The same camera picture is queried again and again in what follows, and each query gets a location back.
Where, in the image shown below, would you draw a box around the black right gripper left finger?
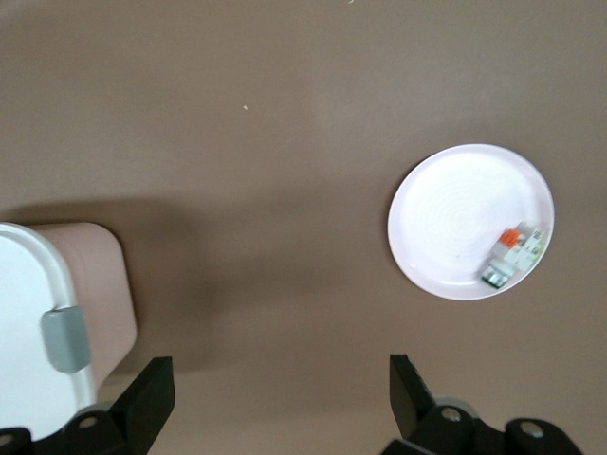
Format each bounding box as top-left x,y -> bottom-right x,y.
0,355 -> 176,455

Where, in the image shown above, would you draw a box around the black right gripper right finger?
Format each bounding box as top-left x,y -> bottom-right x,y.
386,353 -> 584,455

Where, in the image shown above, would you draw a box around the pink storage box white lid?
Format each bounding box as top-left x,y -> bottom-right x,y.
0,221 -> 138,440

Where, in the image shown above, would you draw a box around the white orange circuit breaker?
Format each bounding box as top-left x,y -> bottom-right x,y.
479,227 -> 545,291

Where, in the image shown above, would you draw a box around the pale pink round plate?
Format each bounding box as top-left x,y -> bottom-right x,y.
386,144 -> 556,302

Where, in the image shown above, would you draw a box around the brown table mat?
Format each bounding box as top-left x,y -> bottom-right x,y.
0,0 -> 607,455

